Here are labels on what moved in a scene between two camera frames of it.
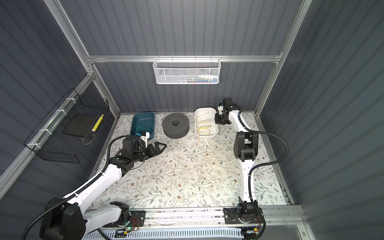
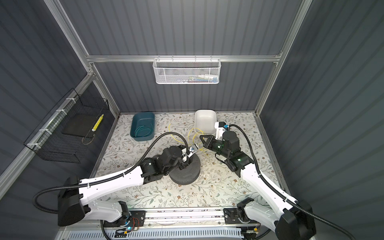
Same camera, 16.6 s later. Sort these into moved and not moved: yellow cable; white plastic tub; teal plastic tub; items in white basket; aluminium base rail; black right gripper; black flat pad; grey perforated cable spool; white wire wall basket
Moved: yellow cable; grey perforated cable spool; black right gripper
Not moved: white wire wall basket; black flat pad; white plastic tub; teal plastic tub; items in white basket; aluminium base rail
